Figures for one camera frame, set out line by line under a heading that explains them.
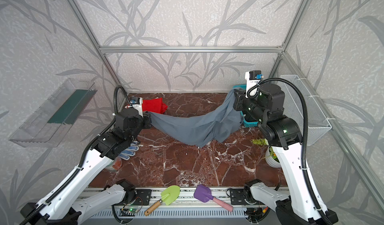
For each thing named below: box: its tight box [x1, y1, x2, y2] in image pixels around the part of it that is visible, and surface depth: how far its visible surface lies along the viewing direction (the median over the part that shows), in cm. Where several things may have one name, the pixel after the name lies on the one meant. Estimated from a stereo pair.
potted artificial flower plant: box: [250, 137, 281, 168], surface depth 80 cm
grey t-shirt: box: [149, 88, 244, 148], surface depth 77 cm
